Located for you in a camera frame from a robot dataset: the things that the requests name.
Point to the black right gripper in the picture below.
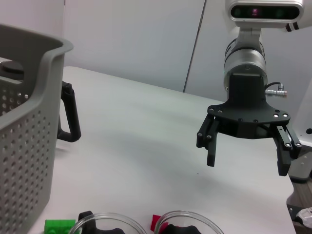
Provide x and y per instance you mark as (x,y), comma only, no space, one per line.
(246,109)

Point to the glass teacup black holder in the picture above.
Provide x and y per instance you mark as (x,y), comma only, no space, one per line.
(192,219)
(109,219)

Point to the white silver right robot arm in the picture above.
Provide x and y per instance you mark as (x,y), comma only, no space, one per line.
(243,58)

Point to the gray perforated storage bin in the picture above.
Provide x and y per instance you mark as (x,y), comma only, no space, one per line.
(24,146)

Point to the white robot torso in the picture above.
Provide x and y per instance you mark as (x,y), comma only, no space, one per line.
(304,97)

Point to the white crumpled object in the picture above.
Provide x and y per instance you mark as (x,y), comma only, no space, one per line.
(304,215)

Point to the long red toy piece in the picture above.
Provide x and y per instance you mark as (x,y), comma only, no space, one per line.
(154,223)

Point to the green toy brick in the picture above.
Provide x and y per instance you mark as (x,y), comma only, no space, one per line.
(58,225)

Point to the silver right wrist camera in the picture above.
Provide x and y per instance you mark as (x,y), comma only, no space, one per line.
(265,12)

